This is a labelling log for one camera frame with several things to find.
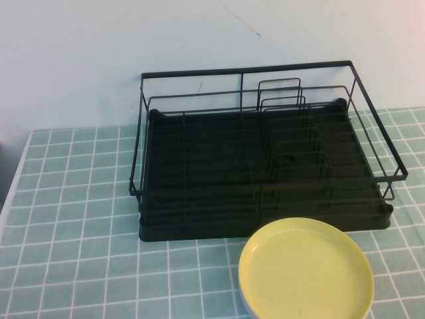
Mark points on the yellow round plate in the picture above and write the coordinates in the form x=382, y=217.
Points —
x=305, y=272

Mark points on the white round plate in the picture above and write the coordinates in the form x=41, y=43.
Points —
x=246, y=298

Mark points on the black plastic drip tray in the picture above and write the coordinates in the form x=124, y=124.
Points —
x=212, y=156

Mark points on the green checkered tablecloth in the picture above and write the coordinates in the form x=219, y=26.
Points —
x=83, y=266

